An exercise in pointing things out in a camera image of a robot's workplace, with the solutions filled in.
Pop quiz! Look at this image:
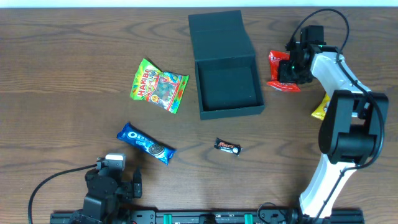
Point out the red snack packet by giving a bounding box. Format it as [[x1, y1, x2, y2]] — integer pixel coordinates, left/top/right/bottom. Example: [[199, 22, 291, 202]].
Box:
[[267, 50, 300, 92]]

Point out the blue Oreo cookie pack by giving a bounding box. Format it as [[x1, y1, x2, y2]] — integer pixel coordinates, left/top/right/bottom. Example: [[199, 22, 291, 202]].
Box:
[[117, 123, 176, 165]]

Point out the yellow snack packet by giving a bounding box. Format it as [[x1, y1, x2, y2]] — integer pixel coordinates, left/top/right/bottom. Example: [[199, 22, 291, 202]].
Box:
[[311, 93, 330, 121]]

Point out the green Haribo gummy bag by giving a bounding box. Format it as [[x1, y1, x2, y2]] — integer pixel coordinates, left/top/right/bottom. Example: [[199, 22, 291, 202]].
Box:
[[130, 59, 189, 114]]

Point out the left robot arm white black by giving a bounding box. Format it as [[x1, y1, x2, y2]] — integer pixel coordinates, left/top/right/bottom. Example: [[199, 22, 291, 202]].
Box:
[[68, 167, 142, 224]]

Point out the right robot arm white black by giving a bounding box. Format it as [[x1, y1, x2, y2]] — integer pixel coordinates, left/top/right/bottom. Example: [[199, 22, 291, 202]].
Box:
[[279, 40, 389, 222]]

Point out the black open gift box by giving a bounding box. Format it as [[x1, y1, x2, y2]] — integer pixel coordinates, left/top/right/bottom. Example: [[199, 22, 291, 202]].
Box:
[[188, 10, 265, 120]]

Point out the black Mars mini bar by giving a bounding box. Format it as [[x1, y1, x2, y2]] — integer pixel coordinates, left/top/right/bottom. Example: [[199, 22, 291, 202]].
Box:
[[214, 138, 243, 156]]

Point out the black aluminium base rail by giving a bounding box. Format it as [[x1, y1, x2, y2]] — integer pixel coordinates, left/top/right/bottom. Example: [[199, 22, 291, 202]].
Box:
[[49, 208, 364, 224]]

